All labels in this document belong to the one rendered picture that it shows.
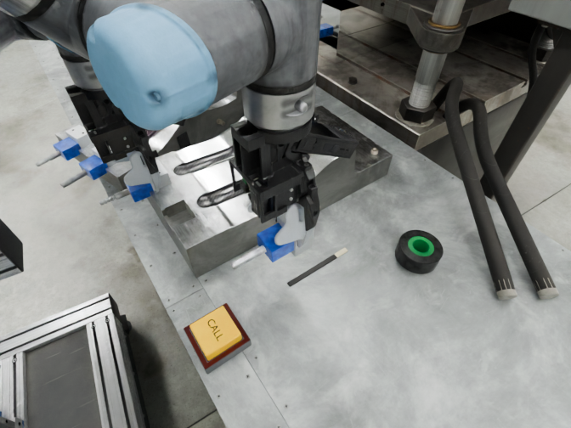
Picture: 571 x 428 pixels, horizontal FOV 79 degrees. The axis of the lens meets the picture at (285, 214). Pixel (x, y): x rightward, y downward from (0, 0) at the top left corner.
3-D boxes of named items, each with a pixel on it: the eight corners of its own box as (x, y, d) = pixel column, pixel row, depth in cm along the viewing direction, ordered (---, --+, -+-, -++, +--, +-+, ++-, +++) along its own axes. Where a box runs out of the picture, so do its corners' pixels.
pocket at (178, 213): (177, 240, 64) (172, 228, 61) (166, 222, 66) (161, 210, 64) (200, 229, 65) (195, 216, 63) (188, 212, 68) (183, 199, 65)
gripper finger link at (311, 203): (291, 221, 49) (283, 167, 44) (301, 216, 50) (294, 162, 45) (311, 237, 46) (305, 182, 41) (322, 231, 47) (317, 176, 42)
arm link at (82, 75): (109, 36, 53) (127, 55, 48) (119, 65, 56) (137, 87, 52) (55, 47, 50) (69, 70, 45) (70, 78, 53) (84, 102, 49)
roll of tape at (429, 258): (442, 274, 65) (449, 264, 62) (399, 273, 65) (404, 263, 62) (431, 240, 70) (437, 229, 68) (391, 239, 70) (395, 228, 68)
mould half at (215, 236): (195, 278, 64) (179, 232, 54) (145, 196, 79) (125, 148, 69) (387, 174, 84) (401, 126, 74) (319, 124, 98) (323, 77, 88)
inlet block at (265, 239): (242, 288, 51) (239, 267, 47) (226, 264, 54) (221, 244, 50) (313, 246, 56) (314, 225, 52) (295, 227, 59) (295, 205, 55)
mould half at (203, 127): (126, 195, 79) (107, 157, 71) (65, 151, 90) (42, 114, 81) (267, 103, 105) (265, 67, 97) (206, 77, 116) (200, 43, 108)
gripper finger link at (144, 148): (144, 169, 64) (125, 124, 59) (154, 166, 65) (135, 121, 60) (151, 177, 60) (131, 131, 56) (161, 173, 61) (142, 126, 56)
